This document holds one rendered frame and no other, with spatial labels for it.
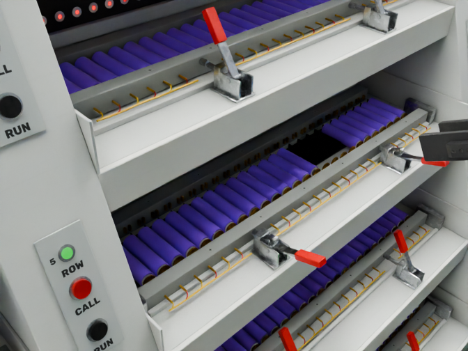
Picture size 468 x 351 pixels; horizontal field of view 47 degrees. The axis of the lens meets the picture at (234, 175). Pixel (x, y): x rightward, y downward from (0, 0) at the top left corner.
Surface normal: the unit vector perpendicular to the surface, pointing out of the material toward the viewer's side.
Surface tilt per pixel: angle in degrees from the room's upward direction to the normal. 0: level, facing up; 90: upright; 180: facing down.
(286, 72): 20
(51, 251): 90
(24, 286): 90
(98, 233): 90
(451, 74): 90
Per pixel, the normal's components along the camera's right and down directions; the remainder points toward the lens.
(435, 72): -0.72, 0.40
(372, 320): 0.02, -0.80
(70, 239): 0.66, 0.15
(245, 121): 0.70, 0.44
